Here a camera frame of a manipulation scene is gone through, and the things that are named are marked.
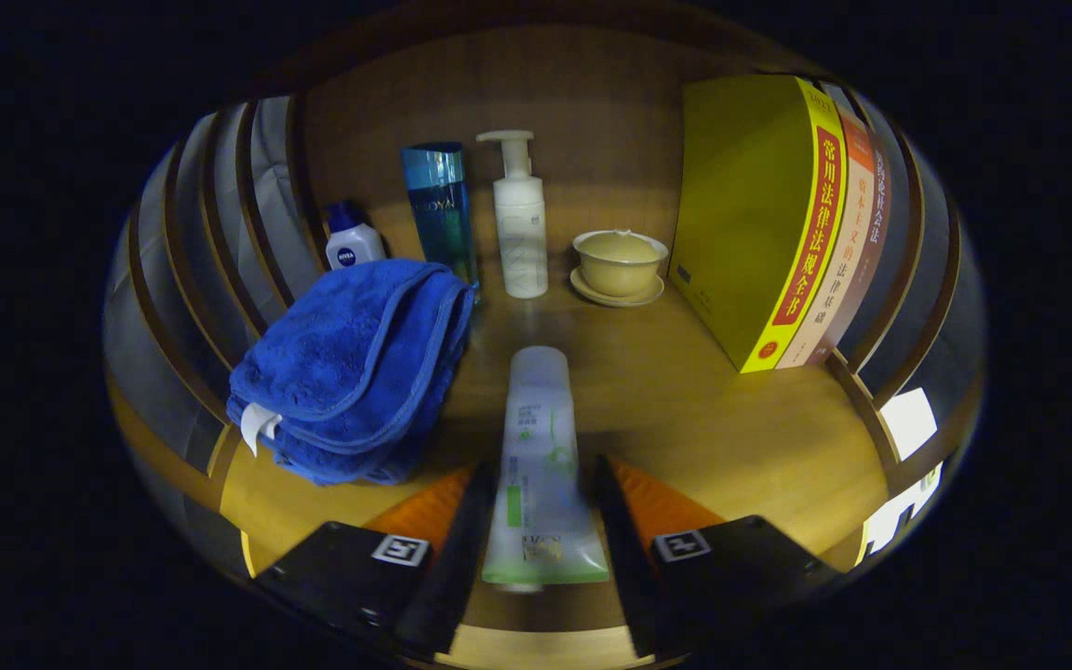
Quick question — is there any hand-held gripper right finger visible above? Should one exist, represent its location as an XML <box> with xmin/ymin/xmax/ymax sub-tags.
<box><xmin>596</xmin><ymin>454</ymin><xmax>839</xmax><ymax>657</ymax></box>

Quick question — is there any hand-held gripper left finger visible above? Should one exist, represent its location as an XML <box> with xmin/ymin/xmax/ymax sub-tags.
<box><xmin>252</xmin><ymin>461</ymin><xmax>500</xmax><ymax>657</ymax></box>

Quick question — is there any wooden drawer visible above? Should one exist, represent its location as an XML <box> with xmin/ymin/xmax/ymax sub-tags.
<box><xmin>432</xmin><ymin>623</ymin><xmax>677</xmax><ymax>670</ymax></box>

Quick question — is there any white green tube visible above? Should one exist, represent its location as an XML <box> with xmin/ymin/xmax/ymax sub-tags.
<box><xmin>482</xmin><ymin>346</ymin><xmax>610</xmax><ymax>587</ymax></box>

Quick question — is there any wooden countertop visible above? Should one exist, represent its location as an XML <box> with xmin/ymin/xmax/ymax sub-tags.
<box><xmin>220</xmin><ymin>209</ymin><xmax>891</xmax><ymax>583</ymax></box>

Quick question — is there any wooden cabinet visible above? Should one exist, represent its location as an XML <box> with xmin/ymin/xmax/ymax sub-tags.
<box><xmin>103</xmin><ymin>9</ymin><xmax>988</xmax><ymax>670</ymax></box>

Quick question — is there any blue folded towel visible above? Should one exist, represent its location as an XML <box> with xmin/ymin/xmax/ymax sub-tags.
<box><xmin>226</xmin><ymin>259</ymin><xmax>476</xmax><ymax>487</ymax></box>

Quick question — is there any beige lidded teacup with saucer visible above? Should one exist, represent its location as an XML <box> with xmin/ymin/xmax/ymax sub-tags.
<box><xmin>570</xmin><ymin>229</ymin><xmax>670</xmax><ymax>308</ymax></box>

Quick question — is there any small white blue-capped bottle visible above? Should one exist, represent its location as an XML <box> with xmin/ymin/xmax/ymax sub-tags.
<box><xmin>324</xmin><ymin>202</ymin><xmax>388</xmax><ymax>272</ymax></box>

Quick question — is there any white pump bottle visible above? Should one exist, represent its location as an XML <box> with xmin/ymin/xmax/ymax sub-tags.
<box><xmin>476</xmin><ymin>129</ymin><xmax>550</xmax><ymax>300</ymax></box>

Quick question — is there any tall blue bottle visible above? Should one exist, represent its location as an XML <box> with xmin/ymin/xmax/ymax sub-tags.
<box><xmin>401</xmin><ymin>141</ymin><xmax>481</xmax><ymax>294</ymax></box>

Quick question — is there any yellow book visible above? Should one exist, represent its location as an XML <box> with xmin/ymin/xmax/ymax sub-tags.
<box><xmin>668</xmin><ymin>74</ymin><xmax>848</xmax><ymax>374</ymax></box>

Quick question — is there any beige orange-spined book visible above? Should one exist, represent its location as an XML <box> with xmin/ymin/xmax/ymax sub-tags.
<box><xmin>775</xmin><ymin>84</ymin><xmax>877</xmax><ymax>369</ymax></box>

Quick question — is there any brown book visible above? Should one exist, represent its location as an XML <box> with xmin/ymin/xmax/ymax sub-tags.
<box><xmin>811</xmin><ymin>88</ymin><xmax>892</xmax><ymax>366</ymax></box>

